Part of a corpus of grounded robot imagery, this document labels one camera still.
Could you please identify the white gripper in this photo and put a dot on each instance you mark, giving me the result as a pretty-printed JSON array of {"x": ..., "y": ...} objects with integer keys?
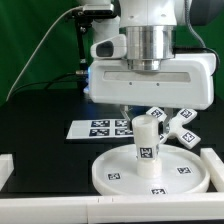
[{"x": 182, "y": 82}]

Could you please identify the white round table top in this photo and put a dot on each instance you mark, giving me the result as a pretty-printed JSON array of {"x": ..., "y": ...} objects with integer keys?
[{"x": 175, "y": 171}]

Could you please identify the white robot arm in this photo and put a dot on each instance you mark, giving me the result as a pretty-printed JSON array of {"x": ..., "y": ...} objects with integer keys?
[{"x": 142, "y": 66}]

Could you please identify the white cross-shaped table base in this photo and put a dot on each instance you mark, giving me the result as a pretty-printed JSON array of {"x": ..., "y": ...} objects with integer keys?
[{"x": 175, "y": 129}]

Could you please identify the white fiducial marker sheet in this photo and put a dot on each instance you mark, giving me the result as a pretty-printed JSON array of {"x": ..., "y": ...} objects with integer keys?
[{"x": 98, "y": 129}]

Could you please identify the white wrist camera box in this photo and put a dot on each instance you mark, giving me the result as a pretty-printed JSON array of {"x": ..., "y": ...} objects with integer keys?
[{"x": 114, "y": 47}]

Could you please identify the white right border rail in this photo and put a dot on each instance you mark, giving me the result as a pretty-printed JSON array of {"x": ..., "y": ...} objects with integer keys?
[{"x": 215, "y": 167}]

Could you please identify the white border rail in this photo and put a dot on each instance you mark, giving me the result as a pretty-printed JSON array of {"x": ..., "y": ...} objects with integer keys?
[
  {"x": 6, "y": 168},
  {"x": 112, "y": 209},
  {"x": 215, "y": 167}
]

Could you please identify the white front border rail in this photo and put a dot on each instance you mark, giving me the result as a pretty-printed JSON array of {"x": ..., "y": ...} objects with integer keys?
[{"x": 112, "y": 209}]

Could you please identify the white left border rail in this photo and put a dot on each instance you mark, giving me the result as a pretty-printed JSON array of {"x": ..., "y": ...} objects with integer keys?
[{"x": 6, "y": 168}]

